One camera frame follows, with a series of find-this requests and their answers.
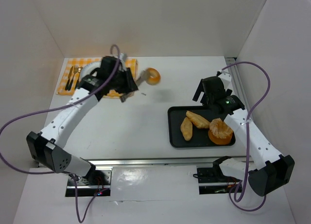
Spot metal bread tongs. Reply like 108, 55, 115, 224
120, 69, 151, 103

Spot glazed ring bagel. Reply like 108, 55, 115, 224
146, 68, 161, 85

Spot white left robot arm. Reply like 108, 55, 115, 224
26, 53, 138, 183

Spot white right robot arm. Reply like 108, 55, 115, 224
193, 76, 294, 197

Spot long golden bread right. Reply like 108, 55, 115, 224
186, 111, 210, 129

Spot long golden bread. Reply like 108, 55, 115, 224
180, 117, 192, 141
186, 111, 210, 129

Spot long golden bread left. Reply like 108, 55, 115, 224
180, 117, 192, 141

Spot white blue-rimmed plate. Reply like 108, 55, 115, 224
80, 56, 117, 80

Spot sugared flower pastry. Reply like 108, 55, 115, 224
209, 118, 233, 139

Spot black plastic tray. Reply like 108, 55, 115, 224
168, 106, 225, 149

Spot orange round bun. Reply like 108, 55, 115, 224
208, 130, 233, 145

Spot yellow checkered cloth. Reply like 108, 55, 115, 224
56, 57, 138, 96

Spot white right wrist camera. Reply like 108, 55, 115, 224
216, 71, 232, 89

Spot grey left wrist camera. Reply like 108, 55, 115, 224
119, 53, 127, 64

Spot gold spoon black handle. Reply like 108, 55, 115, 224
74, 67, 83, 89

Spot black handled fork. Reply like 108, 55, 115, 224
67, 65, 79, 91

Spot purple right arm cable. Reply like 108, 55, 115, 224
218, 61, 271, 212

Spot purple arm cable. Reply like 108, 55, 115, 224
0, 44, 122, 224
218, 61, 271, 212

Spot black handled knife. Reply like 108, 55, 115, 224
65, 66, 74, 91

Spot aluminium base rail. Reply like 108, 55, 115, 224
90, 157, 220, 167

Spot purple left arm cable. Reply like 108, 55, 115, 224
0, 44, 122, 224

